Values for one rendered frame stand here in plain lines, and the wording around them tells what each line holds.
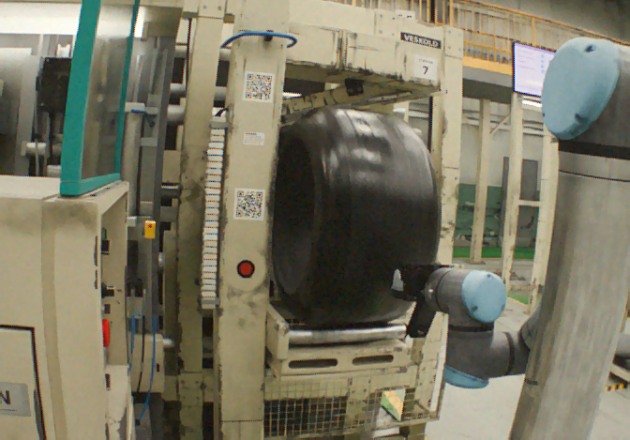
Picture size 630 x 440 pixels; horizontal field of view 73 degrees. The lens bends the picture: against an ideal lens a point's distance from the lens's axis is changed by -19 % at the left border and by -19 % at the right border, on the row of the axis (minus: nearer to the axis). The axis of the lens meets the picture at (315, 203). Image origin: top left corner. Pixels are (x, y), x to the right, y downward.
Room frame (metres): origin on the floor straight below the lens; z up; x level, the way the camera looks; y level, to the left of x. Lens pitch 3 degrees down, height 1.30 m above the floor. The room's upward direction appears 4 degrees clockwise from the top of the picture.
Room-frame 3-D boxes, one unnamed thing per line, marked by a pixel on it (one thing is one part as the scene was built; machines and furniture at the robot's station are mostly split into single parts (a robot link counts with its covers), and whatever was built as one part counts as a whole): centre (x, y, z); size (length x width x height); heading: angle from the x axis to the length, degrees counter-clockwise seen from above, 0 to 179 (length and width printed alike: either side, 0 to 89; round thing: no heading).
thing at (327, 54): (1.74, -0.08, 1.71); 0.61 x 0.25 x 0.15; 108
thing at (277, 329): (1.36, 0.11, 0.90); 0.40 x 0.03 x 0.10; 18
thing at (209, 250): (1.27, 0.25, 1.19); 0.05 x 0.04 x 0.48; 18
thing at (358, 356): (1.29, -0.10, 0.84); 0.36 x 0.09 x 0.06; 108
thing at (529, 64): (4.90, -2.23, 2.60); 0.60 x 0.05 x 0.55; 98
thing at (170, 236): (2.07, 0.59, 0.61); 0.33 x 0.06 x 0.86; 18
